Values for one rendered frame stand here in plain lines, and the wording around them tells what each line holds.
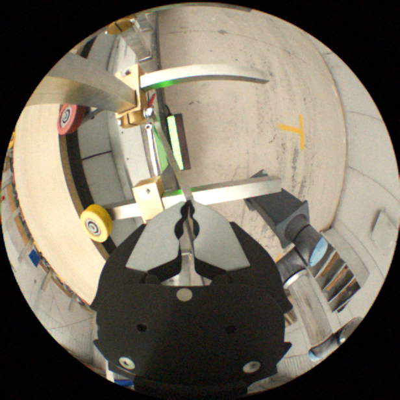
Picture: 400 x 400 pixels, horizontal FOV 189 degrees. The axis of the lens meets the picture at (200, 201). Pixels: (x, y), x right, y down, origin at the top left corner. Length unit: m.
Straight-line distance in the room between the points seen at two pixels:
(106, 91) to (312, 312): 0.81
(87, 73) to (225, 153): 1.10
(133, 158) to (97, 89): 0.40
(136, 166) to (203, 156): 0.69
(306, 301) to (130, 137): 0.96
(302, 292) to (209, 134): 1.17
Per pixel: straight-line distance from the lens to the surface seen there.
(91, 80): 0.15
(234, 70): 0.29
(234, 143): 1.15
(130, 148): 0.52
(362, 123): 2.71
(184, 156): 0.40
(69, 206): 0.36
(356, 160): 2.67
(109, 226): 0.31
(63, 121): 0.34
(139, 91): 0.26
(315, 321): 0.69
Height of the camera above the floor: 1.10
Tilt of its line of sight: 64 degrees down
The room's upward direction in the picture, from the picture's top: 169 degrees clockwise
